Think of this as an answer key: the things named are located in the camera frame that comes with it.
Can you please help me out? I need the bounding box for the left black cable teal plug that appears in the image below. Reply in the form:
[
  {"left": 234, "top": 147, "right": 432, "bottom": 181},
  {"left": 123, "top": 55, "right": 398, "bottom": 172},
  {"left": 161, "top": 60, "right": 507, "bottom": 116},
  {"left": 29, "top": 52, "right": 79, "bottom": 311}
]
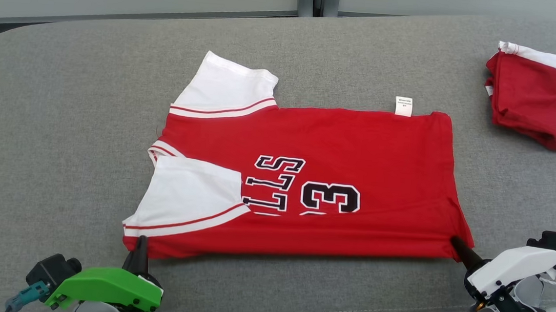
[{"left": 4, "top": 278, "right": 50, "bottom": 312}]

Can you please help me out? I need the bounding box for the red Bulls jersey shirt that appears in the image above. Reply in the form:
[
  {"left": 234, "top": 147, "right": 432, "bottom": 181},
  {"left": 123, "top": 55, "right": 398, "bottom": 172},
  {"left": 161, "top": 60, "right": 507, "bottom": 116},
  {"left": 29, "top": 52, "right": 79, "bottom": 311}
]
[{"left": 120, "top": 46, "right": 487, "bottom": 282}]

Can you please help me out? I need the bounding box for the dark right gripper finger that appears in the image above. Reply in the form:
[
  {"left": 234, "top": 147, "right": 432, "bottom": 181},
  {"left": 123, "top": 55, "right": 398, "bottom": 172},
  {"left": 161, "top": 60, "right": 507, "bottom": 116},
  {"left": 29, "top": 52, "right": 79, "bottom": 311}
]
[{"left": 448, "top": 235, "right": 493, "bottom": 274}]

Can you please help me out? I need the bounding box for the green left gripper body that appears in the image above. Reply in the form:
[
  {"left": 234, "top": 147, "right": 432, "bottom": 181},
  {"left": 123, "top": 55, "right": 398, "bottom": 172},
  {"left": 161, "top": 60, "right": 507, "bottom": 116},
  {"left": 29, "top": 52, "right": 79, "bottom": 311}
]
[{"left": 45, "top": 263, "right": 165, "bottom": 312}]

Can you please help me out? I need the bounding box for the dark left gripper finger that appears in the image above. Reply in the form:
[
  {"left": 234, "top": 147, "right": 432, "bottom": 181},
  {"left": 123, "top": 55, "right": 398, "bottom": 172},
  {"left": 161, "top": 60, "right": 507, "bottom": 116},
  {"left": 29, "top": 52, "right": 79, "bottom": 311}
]
[{"left": 122, "top": 234, "right": 151, "bottom": 276}]

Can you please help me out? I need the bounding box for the red shorts white stripe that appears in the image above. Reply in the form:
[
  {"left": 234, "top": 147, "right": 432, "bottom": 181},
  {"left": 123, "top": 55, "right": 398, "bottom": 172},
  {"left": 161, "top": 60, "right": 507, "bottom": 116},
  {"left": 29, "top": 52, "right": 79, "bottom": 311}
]
[{"left": 479, "top": 40, "right": 556, "bottom": 151}]

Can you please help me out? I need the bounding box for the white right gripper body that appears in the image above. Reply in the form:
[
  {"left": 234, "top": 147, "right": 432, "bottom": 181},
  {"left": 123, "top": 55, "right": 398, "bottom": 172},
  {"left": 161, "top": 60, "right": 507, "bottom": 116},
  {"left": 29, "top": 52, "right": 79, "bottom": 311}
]
[{"left": 464, "top": 242, "right": 556, "bottom": 306}]

